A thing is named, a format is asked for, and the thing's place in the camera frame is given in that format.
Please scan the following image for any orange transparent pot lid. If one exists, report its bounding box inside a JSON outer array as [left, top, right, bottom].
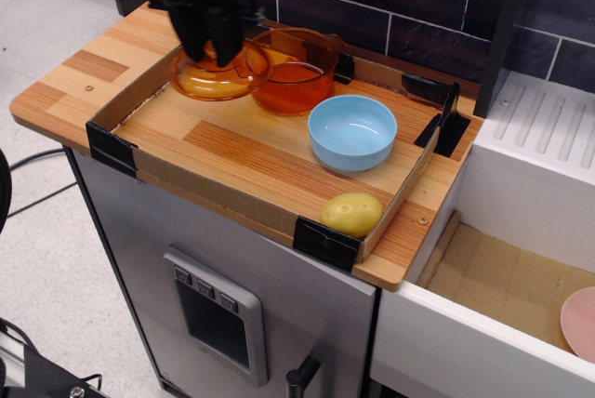
[[168, 40, 273, 101]]

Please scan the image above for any orange transparent pot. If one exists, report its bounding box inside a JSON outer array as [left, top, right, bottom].
[[252, 27, 346, 114]]

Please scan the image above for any light blue bowl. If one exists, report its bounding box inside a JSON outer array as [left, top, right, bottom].
[[308, 95, 398, 172]]

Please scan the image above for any yellow toy potato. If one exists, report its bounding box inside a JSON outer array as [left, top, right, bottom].
[[320, 192, 383, 238]]

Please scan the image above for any cardboard fence with black tape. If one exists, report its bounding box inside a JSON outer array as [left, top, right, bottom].
[[86, 51, 481, 289]]

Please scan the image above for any silver toy dishwasher cabinet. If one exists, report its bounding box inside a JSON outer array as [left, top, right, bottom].
[[68, 151, 377, 397]]

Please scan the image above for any white toy sink unit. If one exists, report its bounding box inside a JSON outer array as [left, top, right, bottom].
[[370, 73, 594, 397]]

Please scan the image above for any pink plate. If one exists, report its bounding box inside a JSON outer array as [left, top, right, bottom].
[[560, 286, 595, 363]]

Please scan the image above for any black floor cable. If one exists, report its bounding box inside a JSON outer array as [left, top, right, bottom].
[[7, 147, 78, 219]]

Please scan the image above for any black upright post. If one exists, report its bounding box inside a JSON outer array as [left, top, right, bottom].
[[473, 0, 525, 118]]

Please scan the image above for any black oven door handle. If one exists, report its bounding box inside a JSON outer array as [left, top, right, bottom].
[[285, 356, 321, 398]]

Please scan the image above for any black camera mount foreground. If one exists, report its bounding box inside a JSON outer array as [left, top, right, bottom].
[[1, 319, 106, 397]]

